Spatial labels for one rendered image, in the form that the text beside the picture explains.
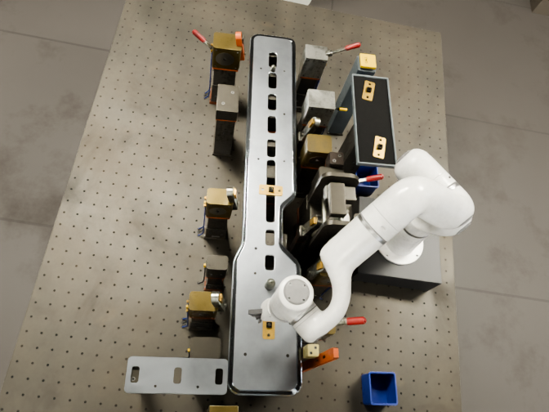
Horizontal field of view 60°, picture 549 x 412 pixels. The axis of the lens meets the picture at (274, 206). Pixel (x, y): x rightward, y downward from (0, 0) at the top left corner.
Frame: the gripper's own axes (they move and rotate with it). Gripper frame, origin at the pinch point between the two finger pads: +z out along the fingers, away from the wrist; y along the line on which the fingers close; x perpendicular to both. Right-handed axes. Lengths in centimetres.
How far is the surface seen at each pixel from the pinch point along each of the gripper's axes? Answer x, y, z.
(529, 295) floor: -41, -168, 112
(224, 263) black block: -19.3, 15.0, 12.8
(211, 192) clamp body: -41.8, 20.9, 7.2
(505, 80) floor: -199, -184, 112
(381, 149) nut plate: -57, -35, -5
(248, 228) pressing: -31.7, 7.5, 11.8
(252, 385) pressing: 17.6, 4.8, 11.9
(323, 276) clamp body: -14.8, -16.3, 5.6
